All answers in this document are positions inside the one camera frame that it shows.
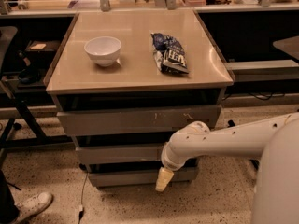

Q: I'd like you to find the grey top drawer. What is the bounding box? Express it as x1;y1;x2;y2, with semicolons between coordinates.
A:
57;105;221;136

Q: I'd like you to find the white sneaker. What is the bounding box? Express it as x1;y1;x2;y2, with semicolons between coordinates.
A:
9;192;53;224

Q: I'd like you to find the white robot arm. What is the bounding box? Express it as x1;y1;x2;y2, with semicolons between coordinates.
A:
156;112;299;224

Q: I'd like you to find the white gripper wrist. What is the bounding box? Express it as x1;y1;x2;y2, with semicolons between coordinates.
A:
155;143;189;192

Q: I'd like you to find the blue chip bag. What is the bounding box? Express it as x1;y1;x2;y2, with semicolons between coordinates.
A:
151;33;189;74

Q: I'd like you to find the grey drawer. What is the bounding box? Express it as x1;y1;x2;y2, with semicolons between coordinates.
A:
88;167;199;188
76;143;164;165
57;105;221;136

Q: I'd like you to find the black desk frame left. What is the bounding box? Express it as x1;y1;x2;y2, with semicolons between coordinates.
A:
0;25;75;151

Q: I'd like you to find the white bowl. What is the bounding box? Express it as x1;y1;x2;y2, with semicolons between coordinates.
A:
84;36;121;67

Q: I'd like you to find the grey drawer cabinet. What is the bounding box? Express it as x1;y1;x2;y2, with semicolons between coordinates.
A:
47;9;233;175

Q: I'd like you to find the floor cable with plug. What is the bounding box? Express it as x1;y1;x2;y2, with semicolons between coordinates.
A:
77;171;90;224

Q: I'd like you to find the grey bottom drawer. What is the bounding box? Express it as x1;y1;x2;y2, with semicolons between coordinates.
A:
88;167;199;188

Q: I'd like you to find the dark shelf box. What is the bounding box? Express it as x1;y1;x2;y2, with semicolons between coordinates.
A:
25;40;60;58

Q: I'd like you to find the black trouser leg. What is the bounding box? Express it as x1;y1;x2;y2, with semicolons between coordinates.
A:
0;170;20;224

